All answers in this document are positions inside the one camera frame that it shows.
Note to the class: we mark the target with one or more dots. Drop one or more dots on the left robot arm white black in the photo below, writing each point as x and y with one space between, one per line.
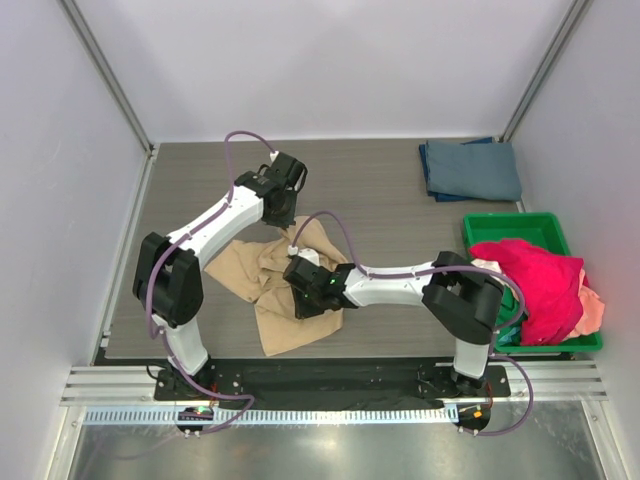
168 276

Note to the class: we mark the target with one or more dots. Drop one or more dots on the slotted cable duct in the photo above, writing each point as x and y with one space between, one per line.
175 415

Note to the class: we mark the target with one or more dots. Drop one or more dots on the folded grey-blue t shirt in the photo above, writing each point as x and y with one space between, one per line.
505 171

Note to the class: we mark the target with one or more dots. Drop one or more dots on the green plastic bin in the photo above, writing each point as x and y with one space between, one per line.
539 229

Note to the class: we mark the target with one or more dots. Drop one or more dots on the beige t shirt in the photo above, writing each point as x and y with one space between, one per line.
253 271

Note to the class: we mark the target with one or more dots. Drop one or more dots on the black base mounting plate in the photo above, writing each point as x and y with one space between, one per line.
346 384

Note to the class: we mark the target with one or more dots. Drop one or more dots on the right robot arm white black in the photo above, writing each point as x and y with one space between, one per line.
462 298

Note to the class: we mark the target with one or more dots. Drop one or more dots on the aluminium frame post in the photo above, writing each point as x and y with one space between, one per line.
560 40
98 58

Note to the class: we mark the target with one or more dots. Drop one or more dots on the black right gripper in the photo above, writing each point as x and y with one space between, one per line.
304 311

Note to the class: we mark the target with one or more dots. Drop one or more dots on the left aluminium frame post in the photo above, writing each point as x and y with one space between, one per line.
98 58

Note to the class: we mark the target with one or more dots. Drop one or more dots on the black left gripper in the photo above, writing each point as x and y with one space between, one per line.
287 219

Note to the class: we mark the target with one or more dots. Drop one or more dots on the magenta t shirt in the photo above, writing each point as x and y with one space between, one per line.
549 282

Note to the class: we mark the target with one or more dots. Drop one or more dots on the white t shirt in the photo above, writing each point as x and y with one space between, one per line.
487 265

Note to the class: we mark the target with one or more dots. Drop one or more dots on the green t shirt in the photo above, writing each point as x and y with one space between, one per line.
511 335

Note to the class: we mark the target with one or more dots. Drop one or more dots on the aluminium extrusion rail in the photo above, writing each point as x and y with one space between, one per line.
108 385

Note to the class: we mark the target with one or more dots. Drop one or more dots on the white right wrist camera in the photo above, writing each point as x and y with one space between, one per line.
308 254

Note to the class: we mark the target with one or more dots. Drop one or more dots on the salmon pink t shirt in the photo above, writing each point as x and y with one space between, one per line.
593 310

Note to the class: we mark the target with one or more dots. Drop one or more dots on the right aluminium frame post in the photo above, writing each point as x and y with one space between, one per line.
560 40

